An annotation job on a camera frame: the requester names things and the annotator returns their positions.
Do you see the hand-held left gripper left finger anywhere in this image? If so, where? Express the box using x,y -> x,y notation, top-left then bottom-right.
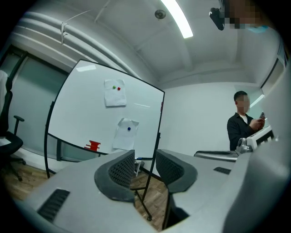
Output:
14,149 -> 160,232

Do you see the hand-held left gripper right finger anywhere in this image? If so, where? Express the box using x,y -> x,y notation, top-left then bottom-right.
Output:
156,149 -> 285,232

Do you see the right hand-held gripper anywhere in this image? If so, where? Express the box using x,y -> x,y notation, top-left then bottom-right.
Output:
194,125 -> 276,162

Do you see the white sheet of paper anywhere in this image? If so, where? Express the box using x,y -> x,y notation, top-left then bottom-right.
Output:
104,79 -> 127,107
111,117 -> 140,151

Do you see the white whiteboard with black frame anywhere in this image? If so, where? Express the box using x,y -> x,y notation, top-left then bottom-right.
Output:
46,59 -> 165,160

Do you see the red whiteboard eraser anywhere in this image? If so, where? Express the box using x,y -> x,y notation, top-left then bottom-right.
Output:
84,140 -> 101,151

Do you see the black wheeled whiteboard stand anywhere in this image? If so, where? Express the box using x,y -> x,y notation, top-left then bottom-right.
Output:
44,100 -> 161,222

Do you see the black office chair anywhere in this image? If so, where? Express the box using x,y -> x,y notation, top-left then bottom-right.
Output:
0,77 -> 27,182

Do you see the black-framed window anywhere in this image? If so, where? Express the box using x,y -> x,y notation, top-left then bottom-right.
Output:
260,40 -> 288,92

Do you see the frosted glass partition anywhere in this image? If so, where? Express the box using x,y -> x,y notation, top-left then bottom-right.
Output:
0,45 -> 69,161

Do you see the white cloth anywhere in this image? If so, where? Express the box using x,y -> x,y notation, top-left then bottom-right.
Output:
0,70 -> 9,114

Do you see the blue face mask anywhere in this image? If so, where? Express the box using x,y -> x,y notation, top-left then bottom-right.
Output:
247,24 -> 269,34

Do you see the long ceiling light tube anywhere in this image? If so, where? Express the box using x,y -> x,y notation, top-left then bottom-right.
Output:
160,0 -> 194,39

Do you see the white ceiling pipe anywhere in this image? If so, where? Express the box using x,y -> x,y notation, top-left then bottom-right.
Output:
22,11 -> 143,79
12,27 -> 100,64
18,20 -> 128,72

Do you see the black head-mounted camera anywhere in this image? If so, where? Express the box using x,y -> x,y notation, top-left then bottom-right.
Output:
209,7 -> 226,31

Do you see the white pipe bracket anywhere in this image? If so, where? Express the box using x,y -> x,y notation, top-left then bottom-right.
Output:
60,22 -> 69,46

